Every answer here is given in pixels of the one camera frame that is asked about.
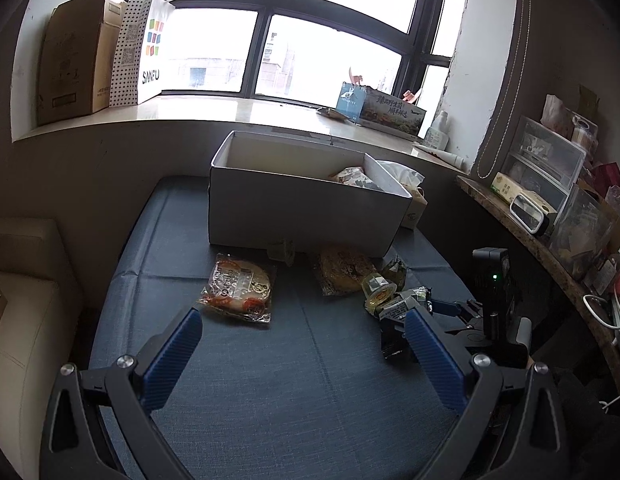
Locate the kraft tissue box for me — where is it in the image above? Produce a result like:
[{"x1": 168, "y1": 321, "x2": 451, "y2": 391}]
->
[{"x1": 377, "y1": 160, "x2": 428, "y2": 231}]

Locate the round bread packet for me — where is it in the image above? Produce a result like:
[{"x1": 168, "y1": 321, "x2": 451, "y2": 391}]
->
[{"x1": 197, "y1": 252, "x2": 277, "y2": 324}]

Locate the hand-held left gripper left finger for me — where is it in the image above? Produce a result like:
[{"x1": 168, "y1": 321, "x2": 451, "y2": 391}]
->
[{"x1": 40, "y1": 307, "x2": 203, "y2": 480}]

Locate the red box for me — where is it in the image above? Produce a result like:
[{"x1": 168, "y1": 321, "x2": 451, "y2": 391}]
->
[{"x1": 590, "y1": 162, "x2": 620, "y2": 196}]

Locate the green white small box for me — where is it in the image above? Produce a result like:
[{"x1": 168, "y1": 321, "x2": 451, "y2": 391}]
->
[{"x1": 492, "y1": 172, "x2": 528, "y2": 201}]

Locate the white cable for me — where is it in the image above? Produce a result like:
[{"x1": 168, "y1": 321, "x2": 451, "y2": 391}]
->
[{"x1": 582, "y1": 292, "x2": 620, "y2": 331}]

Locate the brown paper packet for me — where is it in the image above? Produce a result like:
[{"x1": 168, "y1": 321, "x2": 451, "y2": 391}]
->
[{"x1": 540, "y1": 94, "x2": 600, "y2": 146}]

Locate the marble side shelf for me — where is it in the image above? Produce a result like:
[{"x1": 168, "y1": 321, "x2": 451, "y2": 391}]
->
[{"x1": 455, "y1": 175, "x2": 620, "y2": 396}]

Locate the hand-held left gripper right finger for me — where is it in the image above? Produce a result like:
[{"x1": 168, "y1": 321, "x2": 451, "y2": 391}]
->
[{"x1": 405, "y1": 307, "x2": 570, "y2": 480}]

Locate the white plastic bottle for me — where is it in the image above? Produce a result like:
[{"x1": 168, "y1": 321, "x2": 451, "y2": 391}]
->
[{"x1": 424, "y1": 110, "x2": 449, "y2": 150}]

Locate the clear plastic bag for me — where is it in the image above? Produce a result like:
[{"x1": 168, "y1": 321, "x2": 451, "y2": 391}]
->
[{"x1": 550, "y1": 185, "x2": 620, "y2": 281}]

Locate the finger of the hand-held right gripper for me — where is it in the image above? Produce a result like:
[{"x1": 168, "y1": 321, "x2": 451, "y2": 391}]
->
[{"x1": 426, "y1": 298, "x2": 483, "y2": 322}]

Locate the blue printed tissue box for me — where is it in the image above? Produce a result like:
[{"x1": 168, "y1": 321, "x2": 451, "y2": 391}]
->
[{"x1": 336, "y1": 81, "x2": 427, "y2": 137}]

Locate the yellow cake packet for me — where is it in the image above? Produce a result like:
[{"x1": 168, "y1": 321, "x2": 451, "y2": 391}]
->
[{"x1": 310, "y1": 245, "x2": 388, "y2": 297}]

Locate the beige leather sofa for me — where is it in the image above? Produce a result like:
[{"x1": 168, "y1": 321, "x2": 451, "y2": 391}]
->
[{"x1": 0, "y1": 217, "x2": 86, "y2": 480}]

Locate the white tube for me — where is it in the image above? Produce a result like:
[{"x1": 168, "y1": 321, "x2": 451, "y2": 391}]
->
[{"x1": 414, "y1": 142, "x2": 469, "y2": 168}]

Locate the polka dot shopping bag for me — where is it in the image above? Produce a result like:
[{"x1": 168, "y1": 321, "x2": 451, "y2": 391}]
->
[{"x1": 109, "y1": 0, "x2": 191, "y2": 108}]

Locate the yellow jelly cup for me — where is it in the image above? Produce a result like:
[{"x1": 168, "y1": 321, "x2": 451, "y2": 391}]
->
[{"x1": 361, "y1": 271, "x2": 398, "y2": 317}]

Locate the white cardboard box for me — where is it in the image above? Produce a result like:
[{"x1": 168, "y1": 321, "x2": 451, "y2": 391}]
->
[{"x1": 207, "y1": 130, "x2": 415, "y2": 257}]

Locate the black window frame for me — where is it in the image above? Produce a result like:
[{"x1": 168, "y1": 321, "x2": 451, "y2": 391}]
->
[{"x1": 97, "y1": 0, "x2": 453, "y2": 106}]

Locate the clear plastic drawer organizer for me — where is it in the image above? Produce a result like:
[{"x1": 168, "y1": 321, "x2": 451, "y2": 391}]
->
[{"x1": 502, "y1": 116, "x2": 588, "y2": 211}]

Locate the small green snack packet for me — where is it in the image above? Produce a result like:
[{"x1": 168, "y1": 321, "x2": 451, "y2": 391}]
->
[{"x1": 382, "y1": 256, "x2": 408, "y2": 291}]

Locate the small dark snack packet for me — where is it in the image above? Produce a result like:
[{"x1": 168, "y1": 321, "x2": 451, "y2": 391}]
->
[{"x1": 377, "y1": 286, "x2": 433, "y2": 361}]

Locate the brown cardboard box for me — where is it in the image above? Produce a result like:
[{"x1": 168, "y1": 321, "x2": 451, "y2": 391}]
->
[{"x1": 37, "y1": 0, "x2": 126, "y2": 127}]

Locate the beige illustrated snack packet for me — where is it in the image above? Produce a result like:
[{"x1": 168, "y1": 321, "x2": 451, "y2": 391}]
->
[{"x1": 330, "y1": 166, "x2": 385, "y2": 192}]

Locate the marble windowsill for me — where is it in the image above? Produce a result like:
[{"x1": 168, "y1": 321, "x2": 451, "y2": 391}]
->
[{"x1": 12, "y1": 97, "x2": 470, "y2": 173}]

